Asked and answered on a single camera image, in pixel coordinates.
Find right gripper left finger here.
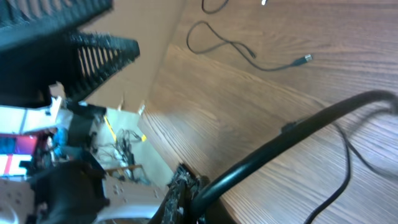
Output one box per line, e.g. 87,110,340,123
1,0,140,108

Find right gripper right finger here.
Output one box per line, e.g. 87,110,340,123
148,164,202,224

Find black cable long thin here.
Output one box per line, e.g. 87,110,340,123
186,21,313,72

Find black cable silver plugs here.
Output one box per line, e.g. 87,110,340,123
201,0,269,15

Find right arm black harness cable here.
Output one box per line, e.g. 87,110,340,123
189,90,398,224

